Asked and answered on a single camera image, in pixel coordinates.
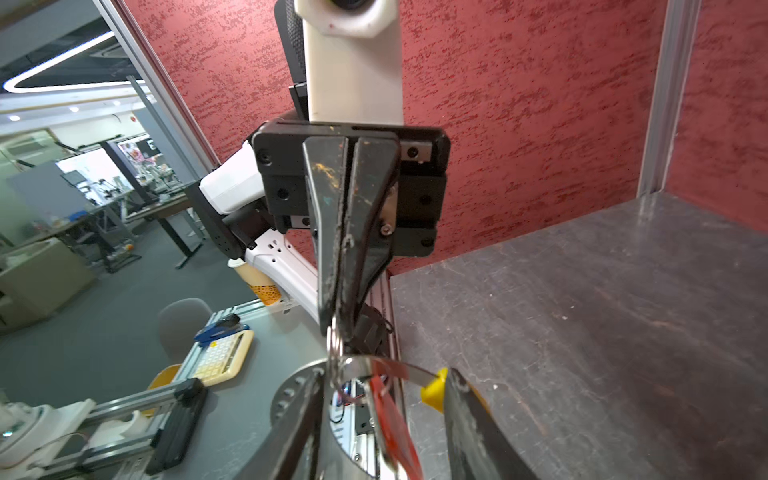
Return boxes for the paper coffee cup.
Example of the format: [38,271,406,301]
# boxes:
[227,259,282,306]

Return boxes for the aluminium corner post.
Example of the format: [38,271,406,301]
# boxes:
[94,0,219,178]
[636,0,702,198]

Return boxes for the left aluminium corner post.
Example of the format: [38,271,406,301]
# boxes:
[94,0,219,178]

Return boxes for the white robot base outside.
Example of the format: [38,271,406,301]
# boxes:
[1,399,96,479]

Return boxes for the beige sofa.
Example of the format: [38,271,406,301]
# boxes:
[1,238,97,334]

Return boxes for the blue stapler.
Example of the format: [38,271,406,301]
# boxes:
[194,313,249,345]

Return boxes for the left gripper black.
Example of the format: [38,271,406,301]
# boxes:
[250,119,451,336]

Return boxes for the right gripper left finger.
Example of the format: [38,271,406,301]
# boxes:
[235,369,324,479]

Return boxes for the cream calculator keyboard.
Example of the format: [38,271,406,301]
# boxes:
[191,329,254,387]

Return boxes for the metal keyring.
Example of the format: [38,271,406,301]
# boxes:
[323,323,439,480]

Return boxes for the right aluminium corner post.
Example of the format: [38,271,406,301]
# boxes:
[636,0,702,198]

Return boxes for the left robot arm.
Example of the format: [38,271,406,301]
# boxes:
[186,1,451,356]

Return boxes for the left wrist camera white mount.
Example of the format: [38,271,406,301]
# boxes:
[294,0,404,126]

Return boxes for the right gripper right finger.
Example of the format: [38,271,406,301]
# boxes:
[443,368,536,480]

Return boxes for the yellow capped key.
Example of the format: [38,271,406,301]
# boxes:
[420,368,449,414]

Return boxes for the red capped key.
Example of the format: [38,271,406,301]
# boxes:
[366,375,424,480]

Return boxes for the grey office chair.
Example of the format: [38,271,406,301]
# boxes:
[157,298,213,364]

